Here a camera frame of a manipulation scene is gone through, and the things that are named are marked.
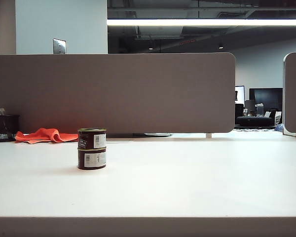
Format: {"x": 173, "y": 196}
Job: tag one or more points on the white-screen monitor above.
{"x": 240, "y": 95}

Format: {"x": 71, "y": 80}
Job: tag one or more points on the orange cloth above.
{"x": 47, "y": 135}

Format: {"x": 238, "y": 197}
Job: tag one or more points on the black round ottoman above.
{"x": 254, "y": 121}

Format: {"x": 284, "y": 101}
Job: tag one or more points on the tomato can dark text label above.
{"x": 91, "y": 138}

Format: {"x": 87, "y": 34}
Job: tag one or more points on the metal wall plate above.
{"x": 59, "y": 46}

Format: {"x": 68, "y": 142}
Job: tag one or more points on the large black display screen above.
{"x": 269, "y": 96}

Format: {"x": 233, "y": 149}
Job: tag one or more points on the white clip in pen holder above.
{"x": 0, "y": 111}

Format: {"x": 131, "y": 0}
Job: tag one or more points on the blue plastic bag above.
{"x": 279, "y": 127}

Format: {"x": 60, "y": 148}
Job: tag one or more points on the black mesh pen holder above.
{"x": 5, "y": 128}

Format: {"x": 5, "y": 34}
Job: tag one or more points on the tomato can wide white label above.
{"x": 91, "y": 159}

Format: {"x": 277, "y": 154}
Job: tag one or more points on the wide grey desk divider panel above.
{"x": 113, "y": 93}

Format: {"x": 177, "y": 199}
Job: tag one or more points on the silver oval monitor base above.
{"x": 158, "y": 134}

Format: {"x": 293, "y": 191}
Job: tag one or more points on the long ceiling light strip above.
{"x": 199, "y": 22}

